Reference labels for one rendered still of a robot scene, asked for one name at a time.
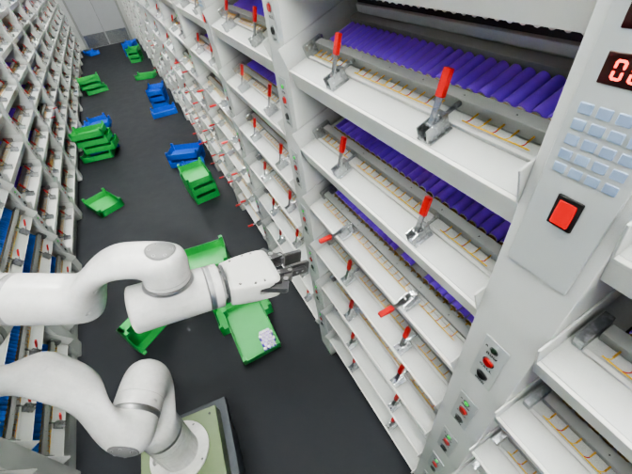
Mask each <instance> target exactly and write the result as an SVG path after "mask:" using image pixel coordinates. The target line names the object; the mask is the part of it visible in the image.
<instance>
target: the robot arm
mask: <svg viewBox="0 0 632 474"><path fill-rule="evenodd" d="M301 252H302V251H301V250H300V249H297V250H294V251H291V252H287V253H282V252H277V253H275V252H271V251H269V250H267V249H265V248H262V249H260V250H257V251H252V252H249V253H245V254H243V255H240V256H237V257H234V258H231V259H229V260H226V261H223V262H221V263H219V265H217V268H216V266H215V264H210V265H206V266H202V267H199V268H196V269H192V270H190V266H189V261H188V258H187V255H186V253H185V251H184V250H183V248H182V247H181V246H179V245H176V244H173V243H169V242H158V241H143V242H125V243H119V244H115V245H110V246H108V247H107V248H105V249H103V250H102V251H100V252H99V253H98V254H96V255H95V256H94V257H93V258H92V259H91V260H90V261H89V262H88V263H87V264H86V266H85V267H84V268H83V269H82V270H81V271H80V272H79V273H76V274H44V273H0V346H1V344H2V343H3V342H4V340H5V339H6V337H7V336H8V334H9V333H10V331H11V329H12V328H13V326H19V325H59V324H84V323H88V322H91V321H94V320H95V319H97V318H98V317H100V316H101V315H102V314H103V312H104V309H105V307H106V302H107V283H108V282H111V281H116V280H124V279H137V280H141V281H142V282H141V283H137V284H134V285H131V286H127V287H126V288H125V291H124V300H125V306H126V310H127V313H128V317H129V320H130V323H131V325H132V327H133V329H134V331H135V332H136V333H138V334H140V333H143V332H146V331H150V330H152V329H155V328H158V327H161V326H164V325H167V324H173V323H176V322H178V321H181V320H184V319H187V318H191V317H194V316H197V315H199V314H202V313H205V312H208V311H212V310H215V309H218V308H222V307H225V306H226V301H227V303H231V304H232V305H242V304H247V303H253V302H257V301H260V300H264V299H268V298H271V297H274V296H277V295H279V293H280V292H281V293H287V292H288V289H289V283H290V281H291V280H292V277H296V276H299V275H302V274H304V273H307V272H308V267H309V261H308V260H304V261H301ZM282 264H283V265H284V266H287V265H291V267H287V268H282V269H278V270H277V269H276V267H277V266H279V265H282ZM281 275H284V276H281ZM278 283H281V284H278ZM3 396H16V397H22V398H26V399H29V400H33V401H36V402H39V403H45V404H48V405H51V406H54V407H57V408H59V409H62V410H64V411H66V412H68V413H70V414H71V415H73V416H74V417H75V418H76V419H77V420H78V421H79V422H80V423H81V424H82V425H83V426H84V428H85V429H86V430H87V432H88V433H89V434H90V436H91V437H92V438H93V439H94V440H95V442H96V443H97V444H98V445H99V446H100V447H101V448H102V449H103V450H105V451H107V452H108V453H110V454H112V455H113V456H117V457H124V458H127V457H128V458H129V457H134V456H136V455H138V454H140V453H141V452H143V451H144V452H145V453H147V454H148V455H149V456H150V471H151V474H197V473H198V472H199V471H200V469H201V468H202V466H203V465H204V463H205V461H206V458H207V456H208V452H209V447H210V441H209V437H208V434H207V432H206V430H205V429H204V427H203V426H202V425H201V424H199V423H198V422H195V421H192V420H182V419H181V417H180V416H179V415H178V413H177V412H176V402H175V390H174V384H173V379H172V376H171V373H170V371H169V369H168V368H167V367H166V365H165V364H163V363H162V362H160V361H158V360H155V359H150V358H149V359H142V360H139V361H137V362H135V363H134V364H133V365H131V366H130V367H129V369H128V370H127V371H126V372H125V374H124V375H123V378H122V380H121V382H120V385H119V387H118V391H117V394H116V397H115V400H114V401H113V403H111V401H110V400H109V398H108V395H107V393H106V390H105V387H104V384H103V380H102V378H101V376H100V375H99V374H98V373H97V372H96V371H95V370H93V369H92V368H91V367H89V366H88V365H87V364H85V363H83V362H81V361H79V360H77V359H74V358H72V357H69V356H67V355H62V354H60V353H57V352H50V351H47V352H40V353H36V354H33V355H29V356H27V357H24V358H22V359H20V360H17V361H15V362H12V363H10V364H7V365H0V397H3Z"/></svg>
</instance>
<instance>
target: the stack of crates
mask: <svg viewBox="0 0 632 474"><path fill-rule="evenodd" d="M218 238H219V239H217V240H214V241H211V242H209V243H205V244H202V245H197V246H194V247H190V248H187V249H184V251H185V253H186V255H187V258H188V261H189V266H190V270H192V269H196V268H199V267H202V266H206V265H210V264H215V266H216V268H217V265H219V263H221V262H223V261H226V260H229V259H231V257H230V255H229V252H228V250H227V247H226V245H225V242H224V240H223V237H222V235H219V236H218Z"/></svg>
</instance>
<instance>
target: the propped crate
mask: <svg viewBox="0 0 632 474"><path fill-rule="evenodd" d="M222 312H223V314H224V317H225V319H226V321H227V324H228V326H229V330H230V333H231V335H232V336H233V339H234V341H235V344H236V346H237V349H238V351H239V353H240V356H241V358H242V360H243V362H244V364H245V365H247V364H249V363H251V362H253V361H254V360H256V359H258V358H260V357H262V356H265V355H267V354H269V353H270V352H272V351H274V350H275V349H277V348H279V347H281V344H280V341H279V339H278V337H277V334H276V332H275V330H274V328H273V326H272V324H271V322H270V320H269V318H268V316H267V314H266V312H265V310H264V308H263V305H262V303H261V301H257V302H253V303H247V304H242V305H234V306H232V307H230V308H227V309H225V308H223V309H222ZM266 328H269V330H272V332H273V336H275V338H276V346H274V347H272V348H270V349H269V350H267V351H265V352H264V349H263V348H264V347H262V345H261V341H260V339H259V335H260V334H259V333H260V332H262V330H266Z"/></svg>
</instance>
